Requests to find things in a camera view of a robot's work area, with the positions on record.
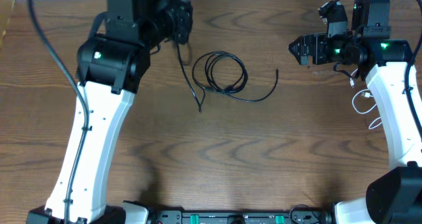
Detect coiled black cable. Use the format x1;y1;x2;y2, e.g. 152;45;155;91
191;51;280;103

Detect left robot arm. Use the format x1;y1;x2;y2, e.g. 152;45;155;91
27;0;193;223

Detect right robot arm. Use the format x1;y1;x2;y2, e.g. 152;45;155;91
289;0;421;223

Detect wooden side panel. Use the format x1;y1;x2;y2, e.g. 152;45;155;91
0;0;15;46

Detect white USB cable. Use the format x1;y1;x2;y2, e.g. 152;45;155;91
348;68;384;130

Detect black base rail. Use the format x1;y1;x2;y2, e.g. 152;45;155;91
121;200;367;224

